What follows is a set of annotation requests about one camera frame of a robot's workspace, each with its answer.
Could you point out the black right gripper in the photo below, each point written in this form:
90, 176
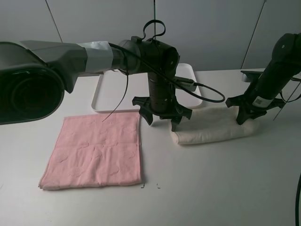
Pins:
253, 102

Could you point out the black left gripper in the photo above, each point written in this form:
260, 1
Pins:
161, 102

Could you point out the cream white towel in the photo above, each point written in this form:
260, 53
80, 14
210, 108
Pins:
212, 124

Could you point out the pink towel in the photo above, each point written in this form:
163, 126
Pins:
95, 151

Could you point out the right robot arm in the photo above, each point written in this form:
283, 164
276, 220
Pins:
264, 86

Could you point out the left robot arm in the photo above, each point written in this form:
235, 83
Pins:
35, 75

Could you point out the white rectangular plastic tray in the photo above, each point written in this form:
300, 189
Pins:
111, 88

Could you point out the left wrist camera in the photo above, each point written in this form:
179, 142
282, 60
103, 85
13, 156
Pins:
186, 83

